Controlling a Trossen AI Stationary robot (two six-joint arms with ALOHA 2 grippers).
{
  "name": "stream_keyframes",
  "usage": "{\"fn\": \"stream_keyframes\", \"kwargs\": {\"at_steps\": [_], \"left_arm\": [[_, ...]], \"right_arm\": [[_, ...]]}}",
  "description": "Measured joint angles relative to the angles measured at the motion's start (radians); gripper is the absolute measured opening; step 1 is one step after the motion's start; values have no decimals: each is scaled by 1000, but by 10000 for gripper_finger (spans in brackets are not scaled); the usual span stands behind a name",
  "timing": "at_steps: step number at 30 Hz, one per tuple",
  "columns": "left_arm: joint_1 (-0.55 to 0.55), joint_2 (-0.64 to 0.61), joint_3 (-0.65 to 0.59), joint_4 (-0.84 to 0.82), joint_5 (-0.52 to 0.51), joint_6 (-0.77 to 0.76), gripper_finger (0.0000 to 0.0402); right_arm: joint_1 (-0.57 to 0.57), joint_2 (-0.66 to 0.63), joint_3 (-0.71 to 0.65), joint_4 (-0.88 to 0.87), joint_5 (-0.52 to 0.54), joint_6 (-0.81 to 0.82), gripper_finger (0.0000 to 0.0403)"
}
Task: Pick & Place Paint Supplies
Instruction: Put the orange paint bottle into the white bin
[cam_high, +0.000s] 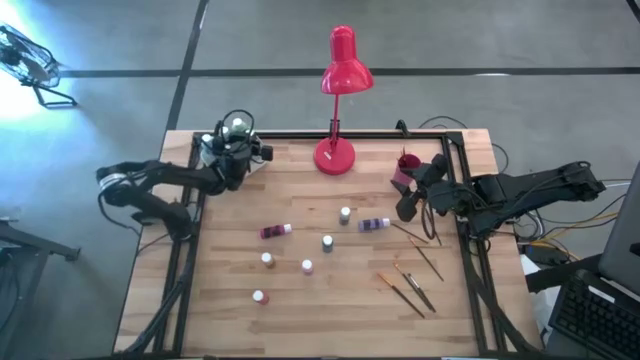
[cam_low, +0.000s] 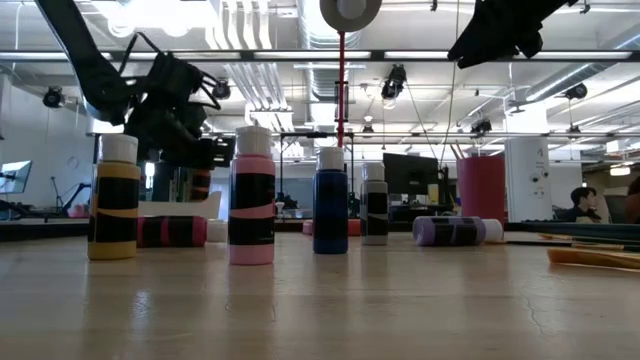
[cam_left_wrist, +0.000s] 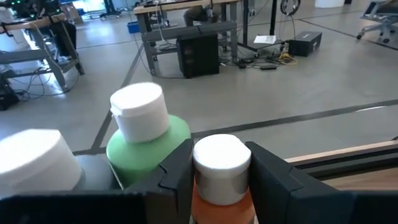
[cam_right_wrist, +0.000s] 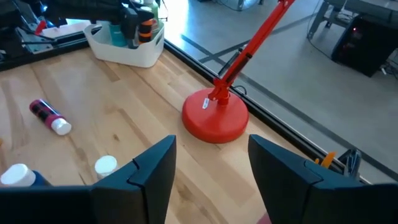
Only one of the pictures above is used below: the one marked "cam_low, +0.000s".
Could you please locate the person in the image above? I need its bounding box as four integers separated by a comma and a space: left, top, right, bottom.
558, 186, 604, 224
624, 175, 640, 225

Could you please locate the white plastic bin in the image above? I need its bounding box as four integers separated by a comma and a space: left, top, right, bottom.
137, 191, 223, 220

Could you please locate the blue paint bottle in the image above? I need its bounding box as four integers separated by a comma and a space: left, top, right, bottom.
312, 146, 350, 255

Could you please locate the yellow paint bottle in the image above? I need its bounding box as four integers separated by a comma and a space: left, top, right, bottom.
87, 133, 142, 261

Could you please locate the magenta paint bottle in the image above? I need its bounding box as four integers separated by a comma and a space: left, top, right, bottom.
137, 214, 229, 249

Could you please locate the black table frame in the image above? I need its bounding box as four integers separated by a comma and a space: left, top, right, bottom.
0, 218, 640, 242

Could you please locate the orange paint bottle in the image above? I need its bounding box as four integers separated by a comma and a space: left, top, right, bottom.
188, 167, 213, 203

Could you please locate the small background monitor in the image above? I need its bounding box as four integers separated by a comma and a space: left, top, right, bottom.
0, 159, 34, 195

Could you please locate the black background monitor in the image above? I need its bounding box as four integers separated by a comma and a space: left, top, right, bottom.
383, 152, 440, 196

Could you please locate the purple paint bottle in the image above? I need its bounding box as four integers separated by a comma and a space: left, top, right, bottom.
412, 215, 504, 247

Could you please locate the light grey paint bottle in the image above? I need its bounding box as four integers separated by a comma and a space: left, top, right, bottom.
359, 161, 390, 246

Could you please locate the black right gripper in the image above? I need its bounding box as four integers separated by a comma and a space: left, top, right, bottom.
447, 0, 576, 70

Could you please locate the pink paint bottle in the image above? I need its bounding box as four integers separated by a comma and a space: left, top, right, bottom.
228, 124, 277, 266

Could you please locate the red plastic cup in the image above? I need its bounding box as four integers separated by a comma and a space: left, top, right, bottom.
455, 155, 506, 224

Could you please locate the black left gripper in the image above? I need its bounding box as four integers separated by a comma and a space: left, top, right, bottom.
127, 94, 216, 170

